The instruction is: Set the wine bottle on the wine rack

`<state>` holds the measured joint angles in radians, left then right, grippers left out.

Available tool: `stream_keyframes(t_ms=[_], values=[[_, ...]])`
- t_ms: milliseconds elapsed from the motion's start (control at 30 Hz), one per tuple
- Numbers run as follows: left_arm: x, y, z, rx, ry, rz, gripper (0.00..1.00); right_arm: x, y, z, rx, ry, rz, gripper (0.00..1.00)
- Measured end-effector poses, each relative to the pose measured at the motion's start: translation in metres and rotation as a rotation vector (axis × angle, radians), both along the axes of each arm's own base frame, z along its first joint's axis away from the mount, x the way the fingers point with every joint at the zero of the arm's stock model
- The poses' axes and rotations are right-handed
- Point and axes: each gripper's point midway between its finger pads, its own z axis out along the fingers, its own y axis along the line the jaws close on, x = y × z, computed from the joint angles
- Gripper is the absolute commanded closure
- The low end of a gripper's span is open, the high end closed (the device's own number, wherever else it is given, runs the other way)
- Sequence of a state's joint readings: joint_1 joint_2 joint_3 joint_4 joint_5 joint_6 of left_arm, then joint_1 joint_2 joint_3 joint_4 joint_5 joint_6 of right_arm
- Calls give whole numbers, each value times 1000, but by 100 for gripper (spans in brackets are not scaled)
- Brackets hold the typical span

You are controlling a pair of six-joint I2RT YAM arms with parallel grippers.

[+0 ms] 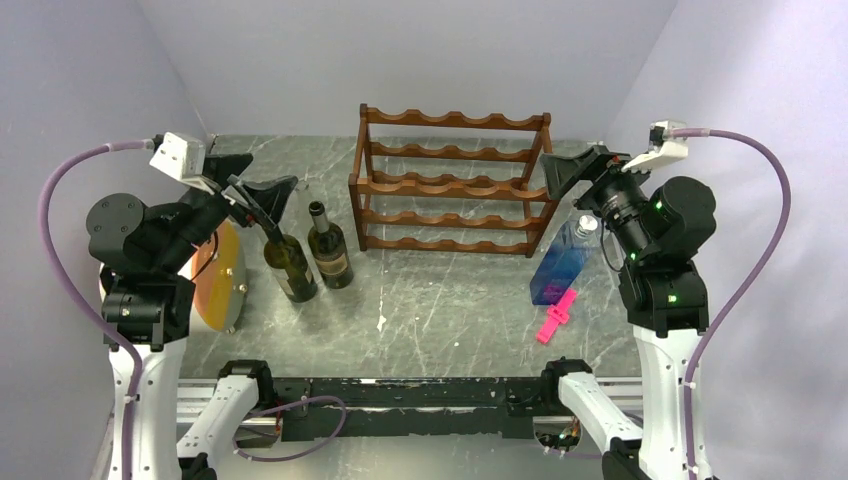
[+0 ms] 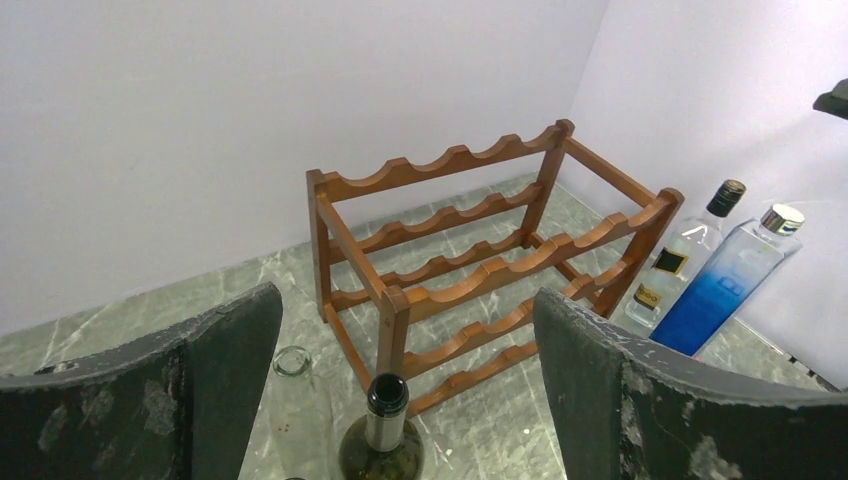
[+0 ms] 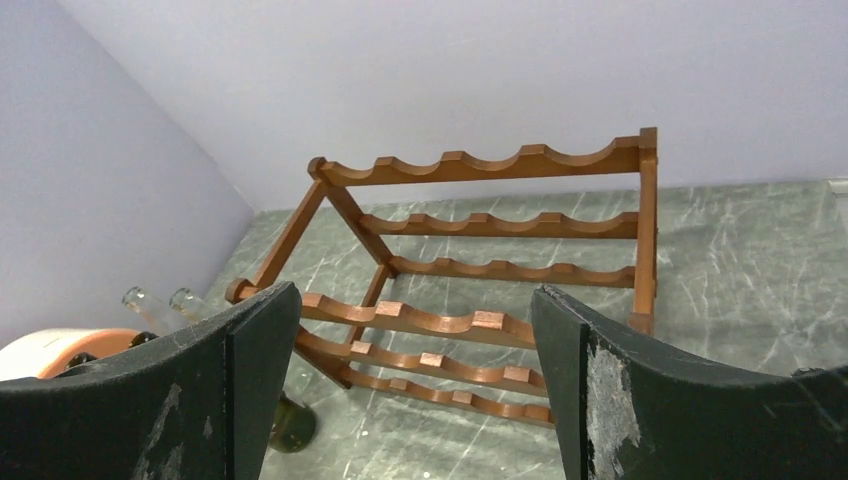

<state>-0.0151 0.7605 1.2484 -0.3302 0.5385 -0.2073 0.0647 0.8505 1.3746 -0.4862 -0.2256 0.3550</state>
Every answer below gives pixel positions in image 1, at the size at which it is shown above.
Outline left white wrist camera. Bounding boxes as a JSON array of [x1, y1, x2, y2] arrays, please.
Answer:
[[149, 132, 206, 190]]

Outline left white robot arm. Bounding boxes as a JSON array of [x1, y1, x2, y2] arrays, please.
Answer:
[[86, 171, 298, 479]]

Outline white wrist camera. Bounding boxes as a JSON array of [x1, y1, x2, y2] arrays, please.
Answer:
[[149, 132, 206, 190], [622, 120, 689, 173]]

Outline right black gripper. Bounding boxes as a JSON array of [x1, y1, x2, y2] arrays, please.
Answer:
[[539, 142, 660, 259]]

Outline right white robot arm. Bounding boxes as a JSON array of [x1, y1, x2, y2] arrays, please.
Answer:
[[539, 145, 716, 479]]

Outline dark green wine bottle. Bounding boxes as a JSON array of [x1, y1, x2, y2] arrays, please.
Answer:
[[263, 227, 318, 303]]

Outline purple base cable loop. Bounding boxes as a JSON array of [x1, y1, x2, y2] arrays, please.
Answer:
[[231, 395, 348, 464]]

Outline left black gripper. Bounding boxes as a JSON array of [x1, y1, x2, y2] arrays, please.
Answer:
[[157, 152, 298, 270]]

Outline white orange cylinder drum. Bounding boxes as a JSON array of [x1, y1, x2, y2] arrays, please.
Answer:
[[180, 220, 247, 333]]

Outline labelled green wine bottle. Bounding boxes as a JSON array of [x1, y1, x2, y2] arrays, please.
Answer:
[[307, 201, 354, 289]]

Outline wooden wine rack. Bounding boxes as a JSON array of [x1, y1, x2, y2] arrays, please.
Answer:
[[348, 104, 559, 258]]

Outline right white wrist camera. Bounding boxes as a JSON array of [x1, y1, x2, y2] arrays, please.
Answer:
[[622, 120, 689, 173]]

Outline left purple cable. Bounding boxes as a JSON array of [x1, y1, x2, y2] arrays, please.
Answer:
[[37, 139, 157, 480]]

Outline blue square glass bottle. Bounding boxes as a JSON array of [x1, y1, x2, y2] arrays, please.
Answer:
[[529, 215, 600, 306]]

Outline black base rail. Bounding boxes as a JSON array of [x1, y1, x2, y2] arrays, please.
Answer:
[[244, 377, 571, 442]]

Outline pink plastic clip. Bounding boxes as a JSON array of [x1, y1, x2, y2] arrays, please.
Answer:
[[536, 288, 578, 344]]

